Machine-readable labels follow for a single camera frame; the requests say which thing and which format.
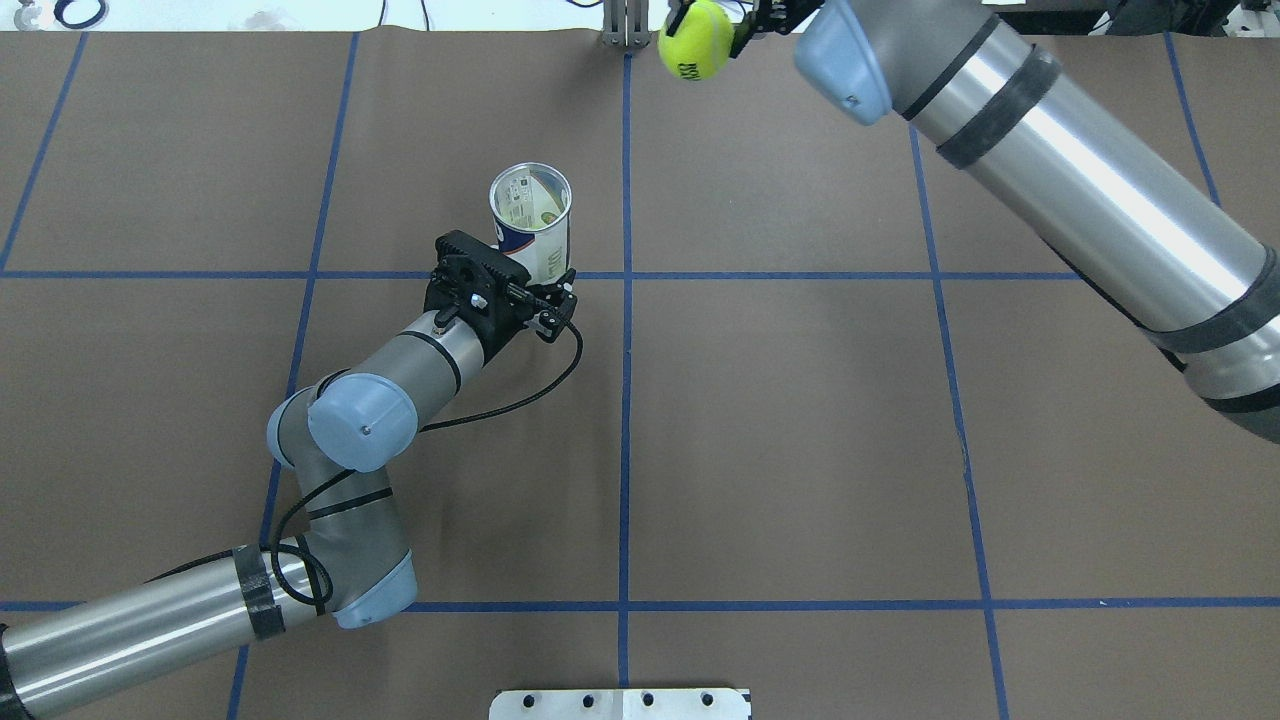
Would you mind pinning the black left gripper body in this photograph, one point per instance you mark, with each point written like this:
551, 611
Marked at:
499, 329

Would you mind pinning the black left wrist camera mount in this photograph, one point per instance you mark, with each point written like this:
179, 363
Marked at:
461, 259

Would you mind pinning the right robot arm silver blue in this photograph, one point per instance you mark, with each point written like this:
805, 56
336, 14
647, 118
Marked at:
1196, 284

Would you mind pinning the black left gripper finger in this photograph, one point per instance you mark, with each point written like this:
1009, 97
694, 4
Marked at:
557, 294
549, 321

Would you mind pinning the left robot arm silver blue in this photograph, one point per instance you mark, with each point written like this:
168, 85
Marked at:
340, 550

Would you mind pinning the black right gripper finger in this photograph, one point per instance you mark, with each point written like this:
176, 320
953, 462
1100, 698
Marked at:
678, 11
743, 32

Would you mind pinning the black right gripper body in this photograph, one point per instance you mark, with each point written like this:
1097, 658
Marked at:
783, 17

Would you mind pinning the Wilson tennis ball can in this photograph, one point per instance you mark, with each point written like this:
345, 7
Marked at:
546, 253

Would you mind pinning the white pedestal column base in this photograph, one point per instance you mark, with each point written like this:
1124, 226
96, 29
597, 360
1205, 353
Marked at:
621, 703

